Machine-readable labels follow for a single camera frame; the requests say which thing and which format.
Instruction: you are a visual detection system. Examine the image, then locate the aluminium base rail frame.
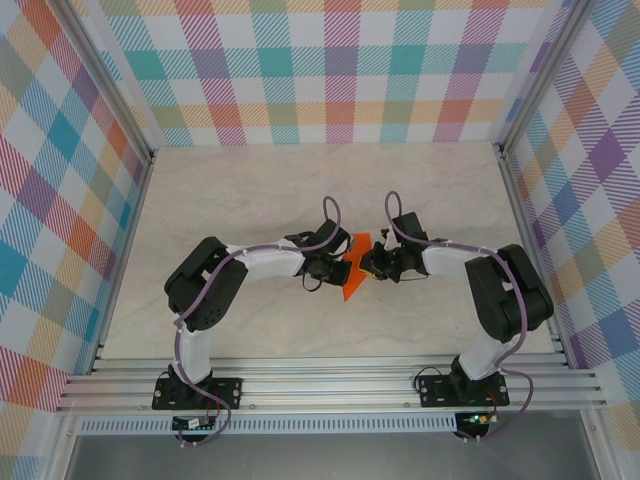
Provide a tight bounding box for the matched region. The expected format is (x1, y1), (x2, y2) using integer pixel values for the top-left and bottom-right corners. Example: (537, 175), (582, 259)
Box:
(54, 353), (609, 416)

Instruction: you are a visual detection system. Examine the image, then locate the black round cable mount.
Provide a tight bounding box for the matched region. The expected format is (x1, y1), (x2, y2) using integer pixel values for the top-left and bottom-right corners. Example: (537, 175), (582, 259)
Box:
(174, 428), (214, 449)

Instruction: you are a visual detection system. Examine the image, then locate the thin black right gripper cable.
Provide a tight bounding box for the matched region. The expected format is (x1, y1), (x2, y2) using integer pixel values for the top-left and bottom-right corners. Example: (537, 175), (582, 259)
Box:
(392, 269), (432, 285)

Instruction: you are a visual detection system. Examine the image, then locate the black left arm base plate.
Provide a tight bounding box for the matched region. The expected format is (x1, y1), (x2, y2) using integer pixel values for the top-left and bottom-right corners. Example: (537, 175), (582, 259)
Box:
(152, 375), (245, 412)

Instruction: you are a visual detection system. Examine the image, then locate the orange block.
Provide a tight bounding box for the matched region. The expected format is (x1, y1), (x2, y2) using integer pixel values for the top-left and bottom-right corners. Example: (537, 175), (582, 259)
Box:
(342, 232), (375, 303)

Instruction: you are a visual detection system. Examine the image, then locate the small black circuit board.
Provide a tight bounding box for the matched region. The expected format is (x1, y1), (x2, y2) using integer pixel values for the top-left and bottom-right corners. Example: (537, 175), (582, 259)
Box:
(171, 415), (217, 431)

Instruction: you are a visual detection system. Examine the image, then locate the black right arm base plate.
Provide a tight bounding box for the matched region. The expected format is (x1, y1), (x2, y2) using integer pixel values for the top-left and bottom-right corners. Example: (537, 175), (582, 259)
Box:
(416, 374), (511, 409)

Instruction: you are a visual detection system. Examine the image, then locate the aluminium side rail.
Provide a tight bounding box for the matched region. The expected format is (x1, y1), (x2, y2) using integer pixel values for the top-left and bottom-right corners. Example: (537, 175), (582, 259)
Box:
(493, 143), (572, 370)
(84, 149), (157, 376)

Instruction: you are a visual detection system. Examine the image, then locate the aluminium corner post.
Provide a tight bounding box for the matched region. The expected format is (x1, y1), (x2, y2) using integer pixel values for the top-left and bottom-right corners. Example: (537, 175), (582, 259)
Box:
(49, 0), (157, 166)
(493, 0), (595, 157)

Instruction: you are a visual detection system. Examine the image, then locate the perforated metal cable tray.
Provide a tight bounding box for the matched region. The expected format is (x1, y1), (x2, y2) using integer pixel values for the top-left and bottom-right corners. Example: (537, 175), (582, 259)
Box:
(77, 417), (459, 435)

